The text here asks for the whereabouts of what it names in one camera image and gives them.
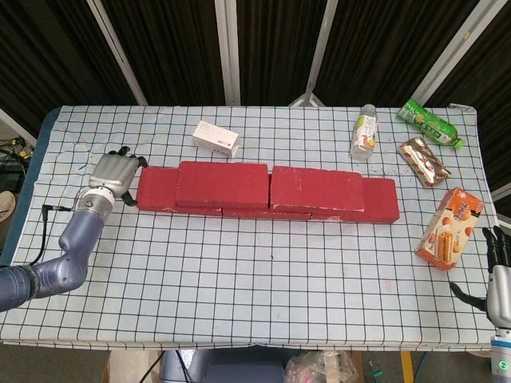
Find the white post with feet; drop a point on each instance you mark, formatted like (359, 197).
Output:
(319, 52)

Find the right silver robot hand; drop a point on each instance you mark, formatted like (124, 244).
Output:
(501, 295)

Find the white black-grid tablecloth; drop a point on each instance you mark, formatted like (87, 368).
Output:
(259, 299)

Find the double white frame post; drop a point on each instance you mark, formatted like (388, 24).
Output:
(228, 52)

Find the beige hat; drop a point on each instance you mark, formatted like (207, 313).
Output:
(6, 207)

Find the dark pleated curtain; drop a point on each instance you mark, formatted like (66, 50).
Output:
(179, 48)

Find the green snack bag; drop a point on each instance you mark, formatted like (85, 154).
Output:
(431, 123)

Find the clear plastic drink bottle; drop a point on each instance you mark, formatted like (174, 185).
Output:
(364, 133)

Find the white sack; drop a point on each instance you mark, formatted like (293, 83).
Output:
(127, 369)

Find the gold foil snack pack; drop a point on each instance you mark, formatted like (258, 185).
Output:
(423, 161)

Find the white cardboard carton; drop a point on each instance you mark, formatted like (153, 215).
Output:
(215, 139)

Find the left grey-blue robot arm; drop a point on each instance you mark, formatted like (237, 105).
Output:
(76, 243)

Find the dark blue underlay cloth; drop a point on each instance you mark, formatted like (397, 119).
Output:
(34, 159)

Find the red foam brick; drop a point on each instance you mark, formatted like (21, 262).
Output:
(381, 199)
(315, 187)
(155, 187)
(263, 214)
(221, 183)

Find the clear plastic bag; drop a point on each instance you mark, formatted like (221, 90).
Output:
(319, 369)

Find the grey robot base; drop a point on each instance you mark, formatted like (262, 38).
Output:
(239, 367)

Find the slanted white frame post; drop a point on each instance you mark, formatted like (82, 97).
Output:
(455, 48)
(117, 52)

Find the orange biscuit box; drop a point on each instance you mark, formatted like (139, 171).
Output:
(451, 227)

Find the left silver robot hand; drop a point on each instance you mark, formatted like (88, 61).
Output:
(112, 171)

